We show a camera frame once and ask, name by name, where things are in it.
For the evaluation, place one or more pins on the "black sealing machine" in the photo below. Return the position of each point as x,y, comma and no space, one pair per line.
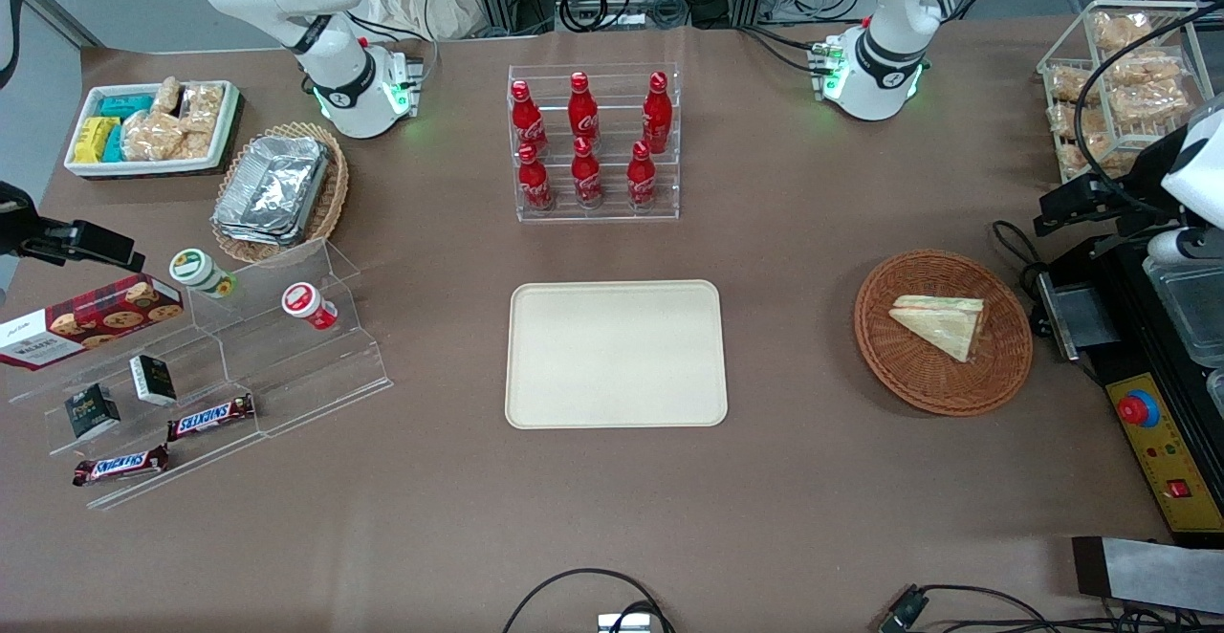
1128,365

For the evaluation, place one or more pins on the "clear acrylic bottle rack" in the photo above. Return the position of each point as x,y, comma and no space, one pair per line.
612,217

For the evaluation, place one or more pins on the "clear bag rice crackers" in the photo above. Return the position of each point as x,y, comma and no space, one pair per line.
151,136
196,145
204,107
167,96

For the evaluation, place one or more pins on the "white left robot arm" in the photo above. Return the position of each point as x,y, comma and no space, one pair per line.
899,2

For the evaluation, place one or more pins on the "clear plastic container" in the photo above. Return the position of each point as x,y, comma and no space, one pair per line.
1191,308

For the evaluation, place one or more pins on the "wrapped triangle sandwich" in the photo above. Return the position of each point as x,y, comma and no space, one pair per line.
942,322

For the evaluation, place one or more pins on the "silver connector block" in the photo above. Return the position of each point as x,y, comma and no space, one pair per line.
622,623

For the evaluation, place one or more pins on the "clear acrylic stepped riser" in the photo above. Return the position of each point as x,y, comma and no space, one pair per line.
306,375
115,475

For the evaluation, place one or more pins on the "teal snack pack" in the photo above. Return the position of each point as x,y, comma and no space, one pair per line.
114,145
126,105

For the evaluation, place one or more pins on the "red tartan cookie box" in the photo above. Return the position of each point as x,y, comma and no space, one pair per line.
86,322

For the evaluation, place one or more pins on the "oval tan wicker basket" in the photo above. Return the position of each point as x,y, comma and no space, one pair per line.
330,203

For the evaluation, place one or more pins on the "red cola bottle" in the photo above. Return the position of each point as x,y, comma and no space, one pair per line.
582,112
657,117
586,179
641,182
535,184
528,121

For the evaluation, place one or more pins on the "clear bag fried snack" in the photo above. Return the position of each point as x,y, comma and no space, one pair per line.
1147,69
1063,121
1152,105
1121,31
1066,83

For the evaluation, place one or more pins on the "aluminium foil container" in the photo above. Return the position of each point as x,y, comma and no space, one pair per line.
273,184
251,235

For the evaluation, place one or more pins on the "green lid snack cup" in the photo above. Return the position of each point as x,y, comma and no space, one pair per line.
196,270

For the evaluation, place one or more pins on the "round brown wicker basket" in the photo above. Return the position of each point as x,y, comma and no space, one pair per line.
908,375

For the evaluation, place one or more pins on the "beige plastic serving tray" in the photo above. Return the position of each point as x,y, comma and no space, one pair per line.
617,356

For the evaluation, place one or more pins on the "small black carton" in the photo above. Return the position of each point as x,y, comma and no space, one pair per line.
153,381
93,411

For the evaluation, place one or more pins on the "brown Snickers bar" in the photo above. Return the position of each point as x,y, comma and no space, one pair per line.
120,466
210,417

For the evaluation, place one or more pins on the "white rectangular snack tray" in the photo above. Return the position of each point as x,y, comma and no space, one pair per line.
86,167

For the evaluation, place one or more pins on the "yellow snack pack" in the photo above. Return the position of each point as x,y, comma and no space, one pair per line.
89,149
102,128

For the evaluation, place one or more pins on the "grey metal plate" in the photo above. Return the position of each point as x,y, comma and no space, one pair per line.
1147,574

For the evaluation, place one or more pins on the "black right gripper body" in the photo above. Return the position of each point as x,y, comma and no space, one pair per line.
13,215

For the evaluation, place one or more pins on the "red emergency stop button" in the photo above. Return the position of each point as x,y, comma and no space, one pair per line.
1138,409

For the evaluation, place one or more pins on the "red lid snack cup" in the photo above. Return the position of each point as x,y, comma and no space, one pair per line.
304,301

